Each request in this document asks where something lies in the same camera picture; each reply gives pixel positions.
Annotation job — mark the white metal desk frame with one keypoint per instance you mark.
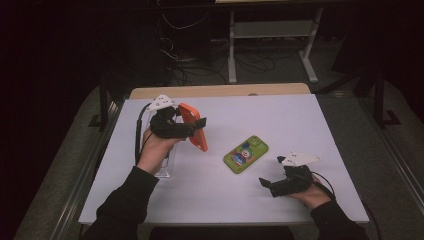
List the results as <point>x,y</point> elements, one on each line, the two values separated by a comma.
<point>271,29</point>

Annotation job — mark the clear plastic rack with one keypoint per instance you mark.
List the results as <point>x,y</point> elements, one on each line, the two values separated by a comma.
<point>166,166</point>

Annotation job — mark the green clown phone case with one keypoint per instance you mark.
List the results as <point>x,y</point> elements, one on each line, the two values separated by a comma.
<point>246,154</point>

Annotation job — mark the person's right hand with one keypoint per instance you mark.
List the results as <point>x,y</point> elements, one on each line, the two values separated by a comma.
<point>313,196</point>

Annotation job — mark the person's left hand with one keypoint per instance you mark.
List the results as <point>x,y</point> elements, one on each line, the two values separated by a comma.
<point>155,150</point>

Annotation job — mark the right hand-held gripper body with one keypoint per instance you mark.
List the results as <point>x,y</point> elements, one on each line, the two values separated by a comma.
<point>293,181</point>

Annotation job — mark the orange phone case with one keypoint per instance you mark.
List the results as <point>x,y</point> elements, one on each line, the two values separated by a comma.
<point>196,133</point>

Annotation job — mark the black metal stand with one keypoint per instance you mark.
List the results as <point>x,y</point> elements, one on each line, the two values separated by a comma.
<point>380,100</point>
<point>103,100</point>

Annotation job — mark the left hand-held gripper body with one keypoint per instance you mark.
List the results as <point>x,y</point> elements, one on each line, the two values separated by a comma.
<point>166,128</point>

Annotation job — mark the wooden table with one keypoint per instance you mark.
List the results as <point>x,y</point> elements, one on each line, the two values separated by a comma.
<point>216,90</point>

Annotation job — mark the metal floor rail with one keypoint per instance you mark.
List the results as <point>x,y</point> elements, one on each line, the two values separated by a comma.
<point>83,180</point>
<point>393,160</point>

